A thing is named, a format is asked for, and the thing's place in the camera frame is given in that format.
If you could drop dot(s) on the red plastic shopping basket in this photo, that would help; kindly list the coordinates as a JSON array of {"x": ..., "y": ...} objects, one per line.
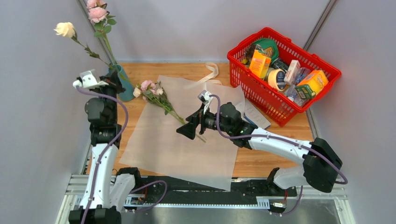
[{"x": 260, "y": 93}]

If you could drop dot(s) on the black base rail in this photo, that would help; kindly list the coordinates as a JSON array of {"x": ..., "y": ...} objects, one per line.
[{"x": 176, "y": 192}]

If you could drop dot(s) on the masking tape roll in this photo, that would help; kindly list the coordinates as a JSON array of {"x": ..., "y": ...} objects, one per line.
[{"x": 276, "y": 80}]

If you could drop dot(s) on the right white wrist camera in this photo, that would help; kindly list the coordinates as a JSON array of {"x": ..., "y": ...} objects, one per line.
[{"x": 206, "y": 99}]

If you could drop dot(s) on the teal cylindrical vase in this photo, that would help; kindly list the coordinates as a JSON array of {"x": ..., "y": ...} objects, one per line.
[{"x": 127, "y": 94}]

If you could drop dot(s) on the green snack bag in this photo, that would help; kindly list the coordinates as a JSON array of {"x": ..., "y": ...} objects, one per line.
[{"x": 268, "y": 47}]

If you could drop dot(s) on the white wrapping paper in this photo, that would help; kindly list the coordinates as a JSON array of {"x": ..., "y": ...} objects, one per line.
[{"x": 156, "y": 146}]

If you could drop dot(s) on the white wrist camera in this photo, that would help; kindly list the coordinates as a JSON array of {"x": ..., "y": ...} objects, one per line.
[
  {"x": 88, "y": 80},
  {"x": 206, "y": 99}
]

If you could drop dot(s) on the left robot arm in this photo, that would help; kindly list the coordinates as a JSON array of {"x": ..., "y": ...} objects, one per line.
[{"x": 103, "y": 200}]

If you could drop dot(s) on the clear plastic bottle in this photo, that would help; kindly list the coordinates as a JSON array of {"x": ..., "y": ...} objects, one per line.
[{"x": 291, "y": 93}]

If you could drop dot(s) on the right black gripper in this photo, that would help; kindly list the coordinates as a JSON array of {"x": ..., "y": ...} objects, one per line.
[{"x": 188, "y": 129}]

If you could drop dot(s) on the white red small box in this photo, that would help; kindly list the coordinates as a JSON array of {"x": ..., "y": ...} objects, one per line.
[{"x": 292, "y": 72}]

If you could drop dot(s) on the razor blister pack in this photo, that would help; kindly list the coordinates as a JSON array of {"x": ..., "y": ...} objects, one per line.
[{"x": 254, "y": 116}]

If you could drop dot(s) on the dark snack packet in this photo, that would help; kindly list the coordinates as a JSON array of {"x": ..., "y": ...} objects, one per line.
[{"x": 279, "y": 64}]

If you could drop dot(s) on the cream printed ribbon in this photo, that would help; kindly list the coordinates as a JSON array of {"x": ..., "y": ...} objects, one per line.
[{"x": 213, "y": 68}]

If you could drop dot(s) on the orange juice box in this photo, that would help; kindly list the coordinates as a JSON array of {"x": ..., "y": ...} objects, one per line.
[{"x": 259, "y": 64}]

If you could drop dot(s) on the yellow green box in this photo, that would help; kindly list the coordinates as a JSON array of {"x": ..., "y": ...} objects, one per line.
[{"x": 312, "y": 85}]

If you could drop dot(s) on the pink rose stem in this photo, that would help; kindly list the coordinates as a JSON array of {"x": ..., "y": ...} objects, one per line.
[{"x": 102, "y": 21}]

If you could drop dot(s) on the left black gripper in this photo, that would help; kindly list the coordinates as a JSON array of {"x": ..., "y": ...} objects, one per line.
[{"x": 114, "y": 82}]

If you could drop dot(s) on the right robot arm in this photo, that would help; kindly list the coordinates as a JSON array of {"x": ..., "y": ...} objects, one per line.
[{"x": 318, "y": 165}]

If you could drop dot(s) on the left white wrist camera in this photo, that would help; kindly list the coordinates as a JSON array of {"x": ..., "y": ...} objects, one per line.
[{"x": 88, "y": 80}]

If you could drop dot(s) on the pink and white flowers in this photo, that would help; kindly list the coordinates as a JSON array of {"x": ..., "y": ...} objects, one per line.
[{"x": 155, "y": 94}]

